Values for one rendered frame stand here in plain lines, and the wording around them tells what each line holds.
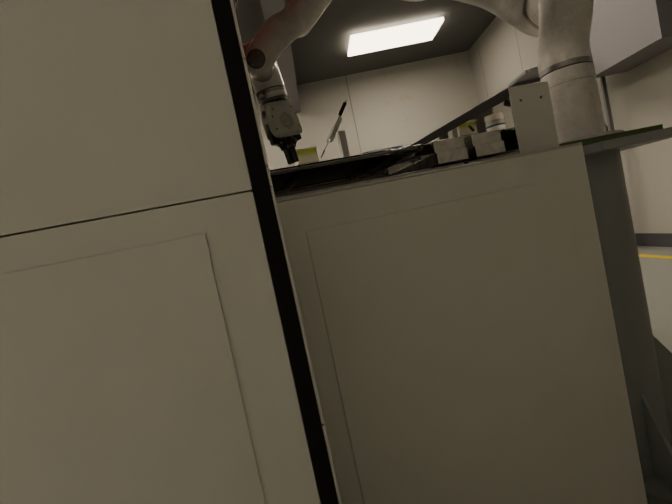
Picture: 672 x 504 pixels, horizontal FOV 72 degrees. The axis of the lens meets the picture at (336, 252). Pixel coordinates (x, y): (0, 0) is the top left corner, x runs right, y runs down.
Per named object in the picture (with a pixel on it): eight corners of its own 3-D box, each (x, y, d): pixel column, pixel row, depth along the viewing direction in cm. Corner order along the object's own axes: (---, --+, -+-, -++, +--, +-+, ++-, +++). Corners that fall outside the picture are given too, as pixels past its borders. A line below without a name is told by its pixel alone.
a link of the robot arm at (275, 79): (282, 82, 122) (286, 89, 131) (266, 32, 120) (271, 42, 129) (252, 92, 122) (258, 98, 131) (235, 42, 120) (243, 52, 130)
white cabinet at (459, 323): (364, 673, 79) (263, 205, 75) (292, 443, 173) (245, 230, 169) (663, 543, 93) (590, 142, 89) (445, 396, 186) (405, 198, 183)
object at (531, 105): (521, 156, 92) (508, 86, 92) (414, 191, 146) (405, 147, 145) (561, 148, 94) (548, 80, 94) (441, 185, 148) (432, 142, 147)
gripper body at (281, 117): (266, 95, 121) (279, 137, 123) (294, 92, 128) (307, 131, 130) (250, 105, 127) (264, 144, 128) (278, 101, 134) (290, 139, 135)
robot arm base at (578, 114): (586, 149, 125) (573, 82, 125) (644, 129, 106) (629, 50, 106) (523, 160, 122) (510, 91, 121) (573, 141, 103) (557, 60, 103)
